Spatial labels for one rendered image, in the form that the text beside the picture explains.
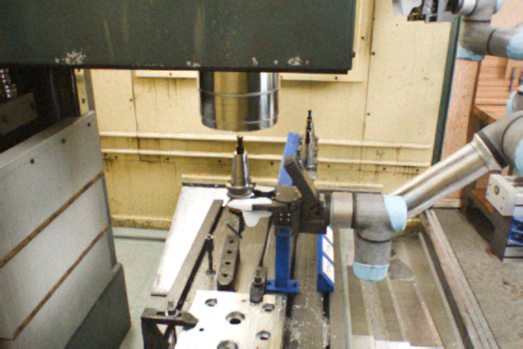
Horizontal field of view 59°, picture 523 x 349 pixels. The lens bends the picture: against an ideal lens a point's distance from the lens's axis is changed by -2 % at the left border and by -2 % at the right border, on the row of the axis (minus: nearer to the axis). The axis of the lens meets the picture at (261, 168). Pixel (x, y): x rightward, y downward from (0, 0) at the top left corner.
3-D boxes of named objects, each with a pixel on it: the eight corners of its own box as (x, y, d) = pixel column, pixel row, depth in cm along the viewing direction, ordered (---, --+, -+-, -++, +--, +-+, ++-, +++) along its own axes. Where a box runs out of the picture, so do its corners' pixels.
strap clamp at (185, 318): (200, 347, 113) (197, 298, 108) (197, 357, 110) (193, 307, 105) (148, 342, 115) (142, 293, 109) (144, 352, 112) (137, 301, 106)
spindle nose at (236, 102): (214, 108, 102) (212, 52, 97) (286, 113, 98) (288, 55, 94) (187, 130, 87) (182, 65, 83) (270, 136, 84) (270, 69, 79)
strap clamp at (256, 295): (267, 299, 131) (267, 254, 125) (261, 331, 118) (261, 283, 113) (255, 298, 131) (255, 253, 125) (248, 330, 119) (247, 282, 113)
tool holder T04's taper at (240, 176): (233, 177, 100) (233, 147, 98) (253, 179, 99) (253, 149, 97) (227, 186, 96) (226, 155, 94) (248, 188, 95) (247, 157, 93)
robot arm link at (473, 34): (483, 63, 123) (489, 21, 119) (449, 58, 132) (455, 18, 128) (501, 62, 126) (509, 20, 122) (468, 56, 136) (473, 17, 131)
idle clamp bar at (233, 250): (241, 252, 153) (240, 235, 150) (234, 303, 129) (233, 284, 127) (225, 251, 153) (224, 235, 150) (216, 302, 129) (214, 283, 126)
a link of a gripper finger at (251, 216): (228, 230, 96) (273, 229, 97) (228, 204, 94) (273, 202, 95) (227, 223, 99) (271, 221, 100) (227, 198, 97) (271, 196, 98)
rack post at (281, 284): (299, 283, 138) (303, 192, 126) (298, 294, 133) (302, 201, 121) (265, 280, 139) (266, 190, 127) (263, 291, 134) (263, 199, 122)
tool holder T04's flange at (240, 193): (232, 186, 102) (231, 175, 101) (258, 188, 101) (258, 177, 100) (222, 198, 97) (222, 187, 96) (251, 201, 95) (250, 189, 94)
